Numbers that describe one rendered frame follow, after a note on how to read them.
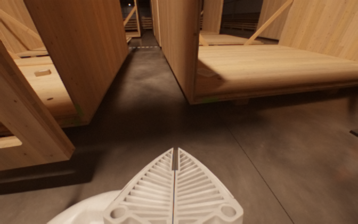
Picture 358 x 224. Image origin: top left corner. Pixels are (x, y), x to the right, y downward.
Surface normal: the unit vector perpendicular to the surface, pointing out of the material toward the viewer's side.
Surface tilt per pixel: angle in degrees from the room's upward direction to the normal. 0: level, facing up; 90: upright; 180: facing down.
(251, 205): 0
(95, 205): 1
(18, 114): 90
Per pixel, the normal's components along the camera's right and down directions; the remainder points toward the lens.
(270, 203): 0.00, -0.82
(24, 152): 0.19, 0.56
